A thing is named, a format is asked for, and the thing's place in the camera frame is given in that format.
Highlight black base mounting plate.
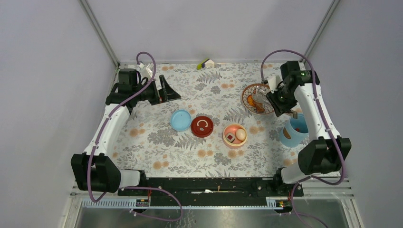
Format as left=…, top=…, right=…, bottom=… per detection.
left=118, top=177, right=304, bottom=207

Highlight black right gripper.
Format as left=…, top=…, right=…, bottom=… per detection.
left=265, top=85, right=297, bottom=118

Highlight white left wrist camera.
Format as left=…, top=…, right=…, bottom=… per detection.
left=138, top=62, right=154, bottom=79

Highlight light blue round lid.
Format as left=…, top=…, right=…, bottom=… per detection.
left=170, top=110, right=192, bottom=132

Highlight small toy house block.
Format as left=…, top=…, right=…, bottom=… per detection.
left=196, top=58, right=215, bottom=70

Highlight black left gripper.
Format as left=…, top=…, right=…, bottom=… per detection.
left=133, top=75, right=180, bottom=105

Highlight light blue cup container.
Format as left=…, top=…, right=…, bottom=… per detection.
left=279, top=113, right=308, bottom=148

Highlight patterned ceramic plate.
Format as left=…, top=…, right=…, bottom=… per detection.
left=241, top=84, right=274, bottom=115

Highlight clear plastic tongs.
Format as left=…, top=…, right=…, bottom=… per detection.
left=252, top=89, right=270, bottom=106

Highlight red round lid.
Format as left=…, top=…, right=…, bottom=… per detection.
left=190, top=115, right=214, bottom=138

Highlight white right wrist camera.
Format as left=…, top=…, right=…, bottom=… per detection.
left=268, top=75, right=282, bottom=93

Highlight orange fried shrimp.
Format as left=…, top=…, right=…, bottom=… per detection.
left=255, top=103, right=266, bottom=114
left=247, top=95, right=256, bottom=107

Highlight white egg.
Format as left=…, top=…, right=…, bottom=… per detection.
left=235, top=128, right=247, bottom=142

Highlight red white sushi piece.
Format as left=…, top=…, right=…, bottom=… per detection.
left=225, top=133, right=236, bottom=143

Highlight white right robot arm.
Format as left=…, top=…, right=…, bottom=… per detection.
left=163, top=64, right=351, bottom=196

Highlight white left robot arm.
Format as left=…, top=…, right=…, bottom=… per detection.
left=71, top=69, right=180, bottom=195

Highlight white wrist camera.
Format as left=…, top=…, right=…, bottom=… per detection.
left=268, top=75, right=282, bottom=93
left=138, top=62, right=154, bottom=79

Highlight floral patterned tablecloth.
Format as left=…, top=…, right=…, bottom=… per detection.
left=112, top=63, right=309, bottom=177

